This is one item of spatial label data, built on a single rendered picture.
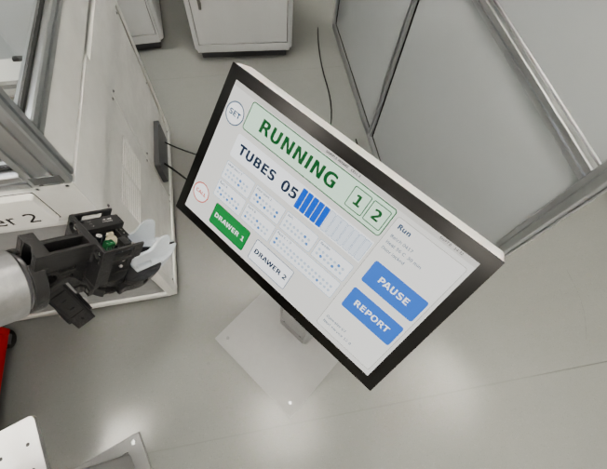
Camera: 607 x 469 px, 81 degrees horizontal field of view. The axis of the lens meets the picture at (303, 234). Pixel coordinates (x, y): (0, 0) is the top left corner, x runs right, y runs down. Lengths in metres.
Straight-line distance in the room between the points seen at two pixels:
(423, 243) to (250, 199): 0.30
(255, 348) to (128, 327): 0.57
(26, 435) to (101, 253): 0.60
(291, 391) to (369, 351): 0.98
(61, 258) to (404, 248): 0.43
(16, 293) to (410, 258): 0.47
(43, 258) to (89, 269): 0.06
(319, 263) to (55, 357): 1.46
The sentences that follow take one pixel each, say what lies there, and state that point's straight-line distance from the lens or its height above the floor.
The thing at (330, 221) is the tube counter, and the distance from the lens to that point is 0.57.
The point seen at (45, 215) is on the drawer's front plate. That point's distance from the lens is 1.02.
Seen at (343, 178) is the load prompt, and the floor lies 1.17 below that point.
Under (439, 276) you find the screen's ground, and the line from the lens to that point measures 0.54.
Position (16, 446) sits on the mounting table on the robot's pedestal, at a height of 0.76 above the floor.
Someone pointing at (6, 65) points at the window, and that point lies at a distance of 0.87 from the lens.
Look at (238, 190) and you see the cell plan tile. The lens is 0.66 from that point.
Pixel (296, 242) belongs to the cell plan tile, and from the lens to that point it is 0.61.
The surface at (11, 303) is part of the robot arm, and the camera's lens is 0.45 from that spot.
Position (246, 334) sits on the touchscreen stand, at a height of 0.04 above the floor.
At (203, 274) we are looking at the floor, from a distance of 1.75.
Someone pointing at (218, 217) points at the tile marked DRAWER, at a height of 1.00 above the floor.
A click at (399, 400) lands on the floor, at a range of 1.69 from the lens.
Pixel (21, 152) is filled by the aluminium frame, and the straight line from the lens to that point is 0.86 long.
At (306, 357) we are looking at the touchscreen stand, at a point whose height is 0.04.
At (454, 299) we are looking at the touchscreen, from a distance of 0.55.
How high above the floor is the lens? 1.61
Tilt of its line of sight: 64 degrees down
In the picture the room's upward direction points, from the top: 7 degrees clockwise
